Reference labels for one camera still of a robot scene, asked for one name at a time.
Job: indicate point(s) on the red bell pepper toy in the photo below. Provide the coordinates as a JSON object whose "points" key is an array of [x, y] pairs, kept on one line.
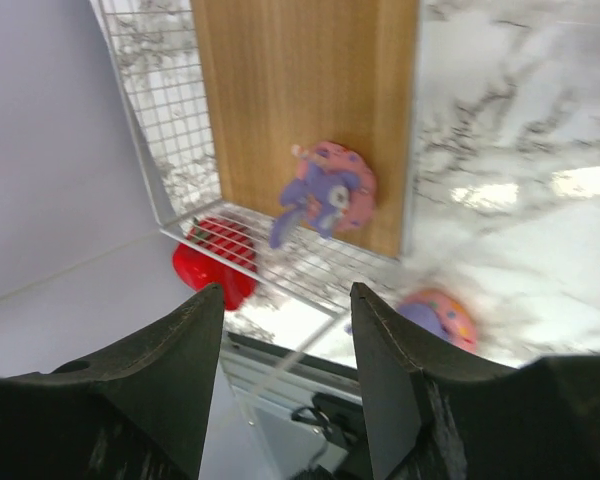
{"points": [[212, 260]]}

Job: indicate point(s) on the purple bunny pink donut toy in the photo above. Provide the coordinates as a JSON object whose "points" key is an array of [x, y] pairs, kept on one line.
{"points": [[441, 315]]}

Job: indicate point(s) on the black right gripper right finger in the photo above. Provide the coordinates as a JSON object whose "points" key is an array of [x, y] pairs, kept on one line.
{"points": [[434, 411]]}

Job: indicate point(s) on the white wire wooden shelf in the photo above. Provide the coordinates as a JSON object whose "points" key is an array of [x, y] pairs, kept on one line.
{"points": [[219, 92]]}

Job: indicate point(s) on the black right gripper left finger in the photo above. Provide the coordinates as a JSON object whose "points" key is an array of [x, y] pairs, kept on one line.
{"points": [[136, 409]]}

